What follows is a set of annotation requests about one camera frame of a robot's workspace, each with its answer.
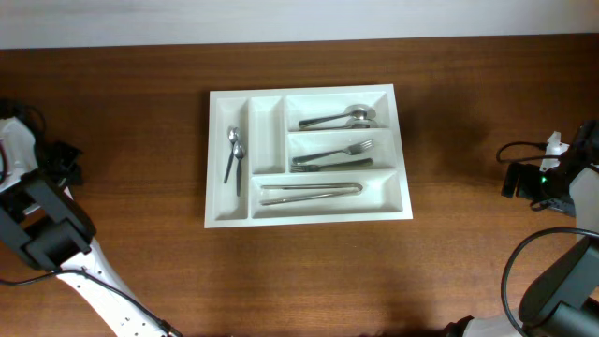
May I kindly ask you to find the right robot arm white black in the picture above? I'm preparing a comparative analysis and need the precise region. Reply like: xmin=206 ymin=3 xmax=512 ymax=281
xmin=442 ymin=120 xmax=598 ymax=337

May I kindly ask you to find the metal fork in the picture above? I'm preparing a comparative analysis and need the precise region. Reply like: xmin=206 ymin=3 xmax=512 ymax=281
xmin=290 ymin=158 xmax=373 ymax=173
xmin=291 ymin=139 xmax=374 ymax=165

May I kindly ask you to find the white plastic knife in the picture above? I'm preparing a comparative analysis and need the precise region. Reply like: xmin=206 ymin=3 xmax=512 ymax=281
xmin=64 ymin=187 xmax=74 ymax=199

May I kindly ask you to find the large metal spoon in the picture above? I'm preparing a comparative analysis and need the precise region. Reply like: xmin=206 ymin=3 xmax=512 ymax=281
xmin=298 ymin=104 xmax=376 ymax=129
xmin=302 ymin=119 xmax=378 ymax=131

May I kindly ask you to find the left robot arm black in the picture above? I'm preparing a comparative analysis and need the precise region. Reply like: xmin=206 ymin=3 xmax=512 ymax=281
xmin=1 ymin=98 xmax=179 ymax=336

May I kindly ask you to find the metal knife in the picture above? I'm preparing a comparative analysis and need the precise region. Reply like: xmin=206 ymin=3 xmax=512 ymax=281
xmin=259 ymin=189 xmax=361 ymax=206
xmin=261 ymin=183 xmax=363 ymax=193

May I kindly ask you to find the white plastic cutlery tray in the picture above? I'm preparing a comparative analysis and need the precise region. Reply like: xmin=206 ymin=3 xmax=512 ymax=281
xmin=204 ymin=84 xmax=413 ymax=228

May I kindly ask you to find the small teaspoon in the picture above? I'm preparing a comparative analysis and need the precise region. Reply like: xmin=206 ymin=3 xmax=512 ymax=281
xmin=233 ymin=140 xmax=245 ymax=197
xmin=224 ymin=126 xmax=240 ymax=183

